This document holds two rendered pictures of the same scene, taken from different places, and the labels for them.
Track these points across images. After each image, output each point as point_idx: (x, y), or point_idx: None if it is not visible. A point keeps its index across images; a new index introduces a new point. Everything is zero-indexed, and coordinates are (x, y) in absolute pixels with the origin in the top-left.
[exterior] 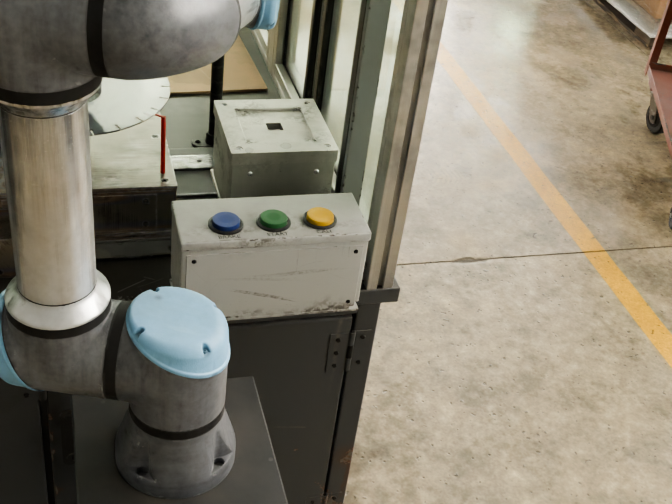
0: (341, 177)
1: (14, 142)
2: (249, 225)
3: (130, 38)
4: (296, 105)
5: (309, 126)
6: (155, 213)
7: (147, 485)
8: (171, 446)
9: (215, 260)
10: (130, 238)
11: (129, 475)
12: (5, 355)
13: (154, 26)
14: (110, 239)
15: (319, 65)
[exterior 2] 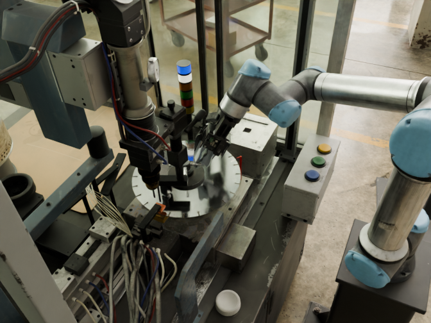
0: (294, 130)
1: (426, 193)
2: (317, 170)
3: None
4: None
5: (255, 120)
6: (249, 197)
7: (408, 276)
8: (413, 256)
9: (321, 191)
10: (247, 213)
11: (400, 279)
12: (388, 277)
13: None
14: (244, 220)
15: (220, 95)
